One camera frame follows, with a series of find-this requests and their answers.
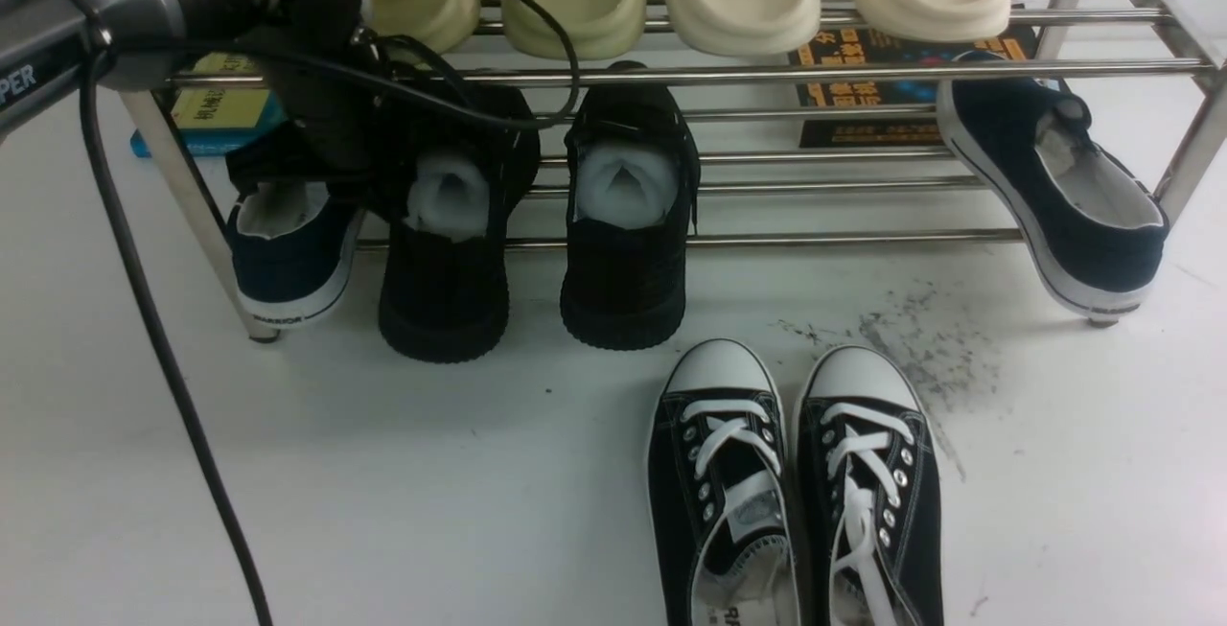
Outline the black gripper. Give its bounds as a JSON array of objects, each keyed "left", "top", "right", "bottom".
[{"left": 259, "top": 27, "right": 391, "bottom": 172}]

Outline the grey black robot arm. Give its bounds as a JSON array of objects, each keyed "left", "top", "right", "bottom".
[{"left": 2, "top": 0, "right": 375, "bottom": 173}]

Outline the navy canvas shoe left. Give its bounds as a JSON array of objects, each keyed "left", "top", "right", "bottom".
[{"left": 226, "top": 122, "right": 364, "bottom": 330}]

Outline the black white laced sneaker right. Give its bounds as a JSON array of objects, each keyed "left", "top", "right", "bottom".
[{"left": 791, "top": 345, "right": 945, "bottom": 625}]

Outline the yellow blue book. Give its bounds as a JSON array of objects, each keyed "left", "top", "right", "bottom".
[{"left": 171, "top": 87, "right": 285, "bottom": 158}]

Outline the stainless steel shoe rack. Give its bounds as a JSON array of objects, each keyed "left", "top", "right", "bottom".
[{"left": 120, "top": 0, "right": 1225, "bottom": 342}]

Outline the black orange book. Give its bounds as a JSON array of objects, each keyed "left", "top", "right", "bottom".
[{"left": 788, "top": 25, "right": 1040, "bottom": 150}]

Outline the black white laced sneaker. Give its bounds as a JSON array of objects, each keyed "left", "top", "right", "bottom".
[
  {"left": 645, "top": 338, "right": 800, "bottom": 625},
  {"left": 791, "top": 345, "right": 945, "bottom": 625}
]

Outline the navy canvas shoe right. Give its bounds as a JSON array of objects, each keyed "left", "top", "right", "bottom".
[{"left": 935, "top": 77, "right": 1171, "bottom": 324}]

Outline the black mesh sneaker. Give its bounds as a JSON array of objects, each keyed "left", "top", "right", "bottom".
[
  {"left": 560, "top": 81, "right": 701, "bottom": 351},
  {"left": 372, "top": 104, "right": 541, "bottom": 365}
]

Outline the black white laced sneaker left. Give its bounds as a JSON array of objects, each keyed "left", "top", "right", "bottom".
[{"left": 645, "top": 338, "right": 800, "bottom": 625}]

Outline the navy canvas shoe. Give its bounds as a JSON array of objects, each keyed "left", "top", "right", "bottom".
[
  {"left": 226, "top": 122, "right": 364, "bottom": 330},
  {"left": 935, "top": 77, "right": 1171, "bottom": 324}
]

